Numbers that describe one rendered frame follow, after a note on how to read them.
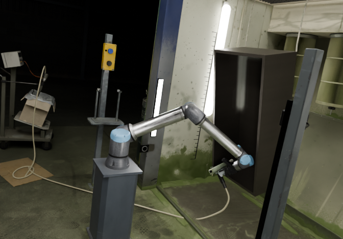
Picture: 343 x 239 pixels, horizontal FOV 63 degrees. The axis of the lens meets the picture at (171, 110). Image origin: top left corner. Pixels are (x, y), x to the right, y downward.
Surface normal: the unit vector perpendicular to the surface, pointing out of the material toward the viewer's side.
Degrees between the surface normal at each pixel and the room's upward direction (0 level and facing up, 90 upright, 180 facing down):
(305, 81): 90
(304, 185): 57
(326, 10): 90
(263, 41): 90
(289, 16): 90
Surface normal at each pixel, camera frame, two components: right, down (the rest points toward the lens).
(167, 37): 0.48, 0.25
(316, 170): -0.65, -0.55
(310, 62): -0.87, -0.03
